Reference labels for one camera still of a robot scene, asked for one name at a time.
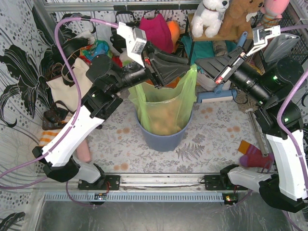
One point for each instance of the pink glasses case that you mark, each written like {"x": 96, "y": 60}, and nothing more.
{"x": 83, "y": 152}

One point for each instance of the blue plastic trash bin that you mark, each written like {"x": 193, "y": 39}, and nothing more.
{"x": 162, "y": 143}

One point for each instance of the white plush dog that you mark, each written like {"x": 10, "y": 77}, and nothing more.
{"x": 208, "y": 17}

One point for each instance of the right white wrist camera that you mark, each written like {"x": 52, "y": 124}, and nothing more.
{"x": 261, "y": 36}

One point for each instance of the orange plush toy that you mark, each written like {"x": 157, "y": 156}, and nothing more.
{"x": 174, "y": 29}

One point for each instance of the colourful scarf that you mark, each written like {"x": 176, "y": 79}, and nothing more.
{"x": 99, "y": 47}

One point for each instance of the black leather handbag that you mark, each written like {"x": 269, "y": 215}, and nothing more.
{"x": 129, "y": 19}

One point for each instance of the black wire basket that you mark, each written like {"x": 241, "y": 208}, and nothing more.
{"x": 299, "y": 52}

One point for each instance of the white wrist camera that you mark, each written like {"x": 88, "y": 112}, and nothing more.
{"x": 135, "y": 41}
{"x": 261, "y": 36}

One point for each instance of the silver foil pouch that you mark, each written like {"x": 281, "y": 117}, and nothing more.
{"x": 280, "y": 46}

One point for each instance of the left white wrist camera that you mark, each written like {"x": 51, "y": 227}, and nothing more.
{"x": 135, "y": 41}

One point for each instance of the black curved hat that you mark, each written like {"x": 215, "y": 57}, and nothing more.
{"x": 68, "y": 48}

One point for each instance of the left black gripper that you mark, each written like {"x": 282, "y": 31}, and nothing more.
{"x": 151, "y": 70}

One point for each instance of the brown plush bear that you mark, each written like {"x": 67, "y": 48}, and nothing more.
{"x": 235, "y": 16}

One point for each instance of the magenta hanging cloth bag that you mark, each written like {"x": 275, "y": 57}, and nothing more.
{"x": 157, "y": 32}

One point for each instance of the colourful sock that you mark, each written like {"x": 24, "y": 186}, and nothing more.
{"x": 252, "y": 156}

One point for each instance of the cream canvas tote bag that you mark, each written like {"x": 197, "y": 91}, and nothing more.
{"x": 68, "y": 95}

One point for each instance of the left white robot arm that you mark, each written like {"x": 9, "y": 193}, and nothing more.
{"x": 101, "y": 100}

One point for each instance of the pink plush toy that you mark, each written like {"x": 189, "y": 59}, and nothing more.
{"x": 272, "y": 12}

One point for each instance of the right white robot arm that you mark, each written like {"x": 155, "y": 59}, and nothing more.
{"x": 280, "y": 120}

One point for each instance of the brown leather bag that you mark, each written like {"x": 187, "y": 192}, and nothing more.
{"x": 55, "y": 117}

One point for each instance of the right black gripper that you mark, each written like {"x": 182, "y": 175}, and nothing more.
{"x": 227, "y": 70}

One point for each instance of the orange checked towel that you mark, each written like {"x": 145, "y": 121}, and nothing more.
{"x": 47, "y": 136}

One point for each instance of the teal folded cloth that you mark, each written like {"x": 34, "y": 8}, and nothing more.
{"x": 202, "y": 49}

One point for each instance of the metal base rail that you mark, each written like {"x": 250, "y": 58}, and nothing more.
{"x": 143, "y": 187}

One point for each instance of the green plastic trash bag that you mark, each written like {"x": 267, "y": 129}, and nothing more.
{"x": 165, "y": 111}

